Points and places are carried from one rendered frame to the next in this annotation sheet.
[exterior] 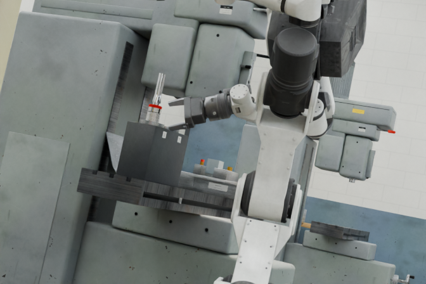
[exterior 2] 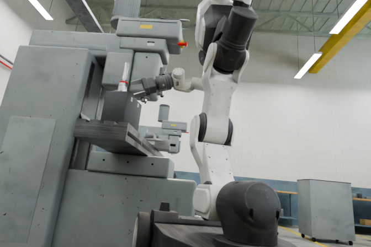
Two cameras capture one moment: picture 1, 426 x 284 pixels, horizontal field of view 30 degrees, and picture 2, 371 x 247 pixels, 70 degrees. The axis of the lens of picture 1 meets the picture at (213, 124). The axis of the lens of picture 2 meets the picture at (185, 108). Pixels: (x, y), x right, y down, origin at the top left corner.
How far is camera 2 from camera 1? 1.42 m
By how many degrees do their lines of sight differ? 22
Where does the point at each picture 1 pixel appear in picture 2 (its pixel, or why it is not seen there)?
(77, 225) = (62, 171)
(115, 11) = (83, 46)
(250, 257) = (217, 167)
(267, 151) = (215, 96)
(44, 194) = (37, 154)
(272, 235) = (224, 152)
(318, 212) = not seen: hidden behind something
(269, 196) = (218, 126)
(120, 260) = (93, 192)
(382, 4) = (165, 94)
